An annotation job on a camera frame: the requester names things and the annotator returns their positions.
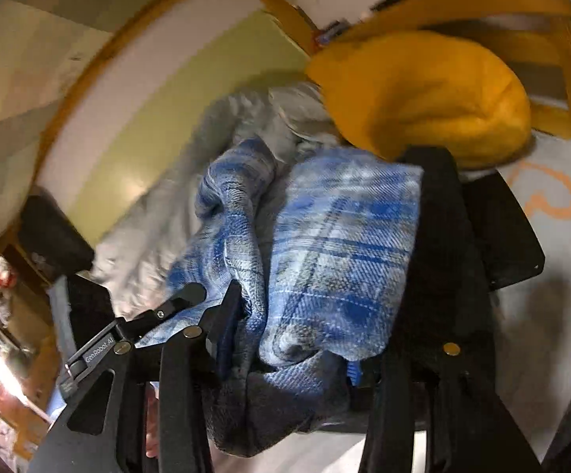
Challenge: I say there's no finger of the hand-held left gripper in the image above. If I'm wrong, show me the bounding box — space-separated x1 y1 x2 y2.
115 282 208 343

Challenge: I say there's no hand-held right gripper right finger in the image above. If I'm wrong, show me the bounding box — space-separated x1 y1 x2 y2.
348 335 545 473

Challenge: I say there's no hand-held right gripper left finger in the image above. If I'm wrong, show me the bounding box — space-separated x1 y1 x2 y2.
26 281 244 473

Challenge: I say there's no blue plaid shirt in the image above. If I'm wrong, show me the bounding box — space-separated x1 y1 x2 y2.
135 138 424 456

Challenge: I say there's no wooden shelf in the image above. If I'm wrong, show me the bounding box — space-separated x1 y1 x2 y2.
0 241 64 459

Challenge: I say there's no grey duvet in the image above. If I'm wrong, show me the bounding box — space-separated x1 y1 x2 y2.
91 84 345 316

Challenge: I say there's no black bag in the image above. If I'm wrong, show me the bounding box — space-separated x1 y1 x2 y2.
17 194 94 277

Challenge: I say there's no black jacket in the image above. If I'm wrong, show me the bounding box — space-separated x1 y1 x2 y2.
396 145 547 356

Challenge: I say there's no grey printed bed sheet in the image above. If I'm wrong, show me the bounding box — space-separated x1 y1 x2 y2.
216 133 571 473

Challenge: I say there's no yellow pillow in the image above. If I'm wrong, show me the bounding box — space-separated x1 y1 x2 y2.
305 30 532 171

